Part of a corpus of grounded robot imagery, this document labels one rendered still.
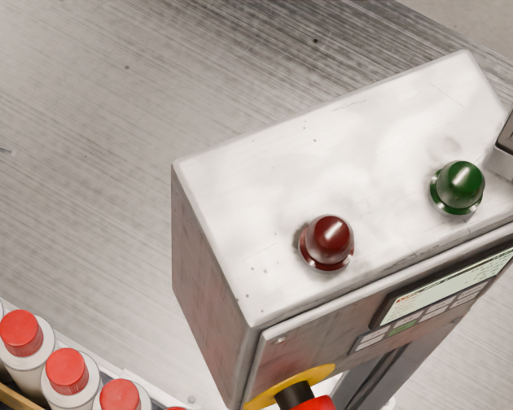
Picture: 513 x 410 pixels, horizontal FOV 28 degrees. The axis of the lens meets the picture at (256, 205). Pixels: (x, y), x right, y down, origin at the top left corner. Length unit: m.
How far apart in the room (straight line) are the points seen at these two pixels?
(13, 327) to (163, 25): 0.54
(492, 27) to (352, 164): 1.91
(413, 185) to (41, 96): 0.81
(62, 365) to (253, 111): 0.49
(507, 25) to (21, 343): 1.73
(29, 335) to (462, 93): 0.47
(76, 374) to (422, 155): 0.44
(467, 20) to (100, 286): 1.43
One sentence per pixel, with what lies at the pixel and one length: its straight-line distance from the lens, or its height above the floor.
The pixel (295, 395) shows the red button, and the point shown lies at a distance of 0.60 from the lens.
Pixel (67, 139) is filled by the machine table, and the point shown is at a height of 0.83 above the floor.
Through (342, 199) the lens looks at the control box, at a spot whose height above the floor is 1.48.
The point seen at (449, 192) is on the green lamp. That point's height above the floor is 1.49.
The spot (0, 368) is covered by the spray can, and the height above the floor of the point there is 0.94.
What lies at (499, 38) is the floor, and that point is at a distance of 2.39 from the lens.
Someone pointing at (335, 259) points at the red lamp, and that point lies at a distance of 0.46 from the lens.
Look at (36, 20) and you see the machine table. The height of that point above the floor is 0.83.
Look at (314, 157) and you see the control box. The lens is 0.50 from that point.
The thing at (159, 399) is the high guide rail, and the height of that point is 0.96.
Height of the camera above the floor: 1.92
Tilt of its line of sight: 67 degrees down
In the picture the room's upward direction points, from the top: 11 degrees clockwise
